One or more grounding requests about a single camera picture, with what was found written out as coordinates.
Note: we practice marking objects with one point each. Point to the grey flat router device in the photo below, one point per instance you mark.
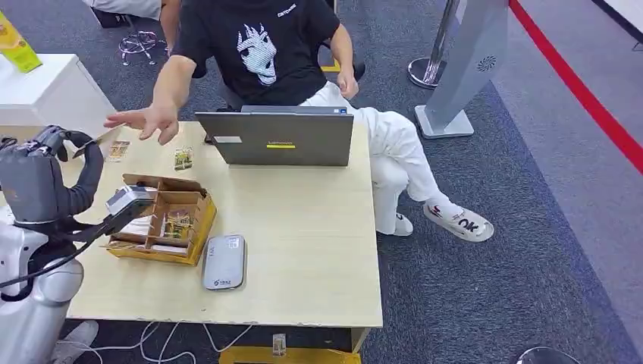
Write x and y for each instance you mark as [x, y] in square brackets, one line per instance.
[224, 262]

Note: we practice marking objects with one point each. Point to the grey plastic foot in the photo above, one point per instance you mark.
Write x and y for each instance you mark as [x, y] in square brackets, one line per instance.
[78, 339]

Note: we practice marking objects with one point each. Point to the white platform edge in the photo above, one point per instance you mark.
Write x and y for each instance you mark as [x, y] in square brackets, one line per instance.
[628, 12]

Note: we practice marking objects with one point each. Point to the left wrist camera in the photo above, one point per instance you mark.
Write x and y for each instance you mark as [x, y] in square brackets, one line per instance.
[128, 198]

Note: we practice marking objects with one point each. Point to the wooden card box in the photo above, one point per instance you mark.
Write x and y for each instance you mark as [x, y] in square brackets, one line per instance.
[201, 226]

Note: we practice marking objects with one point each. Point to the grey laptop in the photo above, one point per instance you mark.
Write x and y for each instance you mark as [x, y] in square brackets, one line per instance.
[281, 135]

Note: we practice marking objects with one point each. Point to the white card stack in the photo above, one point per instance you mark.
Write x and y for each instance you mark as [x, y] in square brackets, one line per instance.
[138, 227]

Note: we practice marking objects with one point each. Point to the person's right hand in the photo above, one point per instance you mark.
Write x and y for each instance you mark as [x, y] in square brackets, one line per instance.
[155, 119]

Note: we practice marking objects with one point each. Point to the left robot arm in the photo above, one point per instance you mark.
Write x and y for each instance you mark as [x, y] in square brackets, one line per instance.
[30, 311]

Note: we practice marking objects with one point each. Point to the green yellow printed card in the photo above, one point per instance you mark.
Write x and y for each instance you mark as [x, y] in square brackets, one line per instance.
[183, 159]

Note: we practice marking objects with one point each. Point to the yellow floor marking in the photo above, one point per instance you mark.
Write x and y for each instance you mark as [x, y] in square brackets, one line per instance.
[331, 67]

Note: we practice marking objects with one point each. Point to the yellow green carton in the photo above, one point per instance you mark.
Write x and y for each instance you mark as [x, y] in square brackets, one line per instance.
[17, 48]

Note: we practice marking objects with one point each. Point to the person's left hand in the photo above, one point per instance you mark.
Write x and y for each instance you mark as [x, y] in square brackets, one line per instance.
[348, 84]

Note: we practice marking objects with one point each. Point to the tan card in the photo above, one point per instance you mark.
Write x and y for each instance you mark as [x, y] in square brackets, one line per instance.
[108, 138]

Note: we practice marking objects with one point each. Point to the person in black shirt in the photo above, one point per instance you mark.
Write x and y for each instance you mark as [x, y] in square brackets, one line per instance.
[271, 75]

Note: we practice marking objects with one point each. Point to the red floor tape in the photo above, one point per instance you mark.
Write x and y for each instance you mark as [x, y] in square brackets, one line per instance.
[577, 90]

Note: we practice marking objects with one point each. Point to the clear plastic clip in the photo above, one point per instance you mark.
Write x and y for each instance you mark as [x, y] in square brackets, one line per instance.
[279, 345]

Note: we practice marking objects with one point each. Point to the yellow printed card stack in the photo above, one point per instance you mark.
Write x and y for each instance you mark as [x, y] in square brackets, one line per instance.
[177, 225]

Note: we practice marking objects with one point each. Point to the grey kiosk stand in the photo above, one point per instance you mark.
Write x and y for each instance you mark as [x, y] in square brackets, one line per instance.
[467, 60]

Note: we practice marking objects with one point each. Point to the person in grey trousers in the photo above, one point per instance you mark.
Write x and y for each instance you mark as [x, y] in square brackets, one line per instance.
[125, 6]

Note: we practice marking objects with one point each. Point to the white cabinet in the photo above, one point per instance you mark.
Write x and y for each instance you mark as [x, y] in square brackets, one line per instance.
[55, 95]

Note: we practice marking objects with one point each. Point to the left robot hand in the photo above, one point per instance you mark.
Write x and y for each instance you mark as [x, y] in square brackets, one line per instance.
[35, 186]

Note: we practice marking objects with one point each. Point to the chrome chair base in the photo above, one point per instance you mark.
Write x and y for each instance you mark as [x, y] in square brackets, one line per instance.
[139, 44]

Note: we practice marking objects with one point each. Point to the yellow box under desk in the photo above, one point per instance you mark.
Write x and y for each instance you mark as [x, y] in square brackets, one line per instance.
[301, 357]

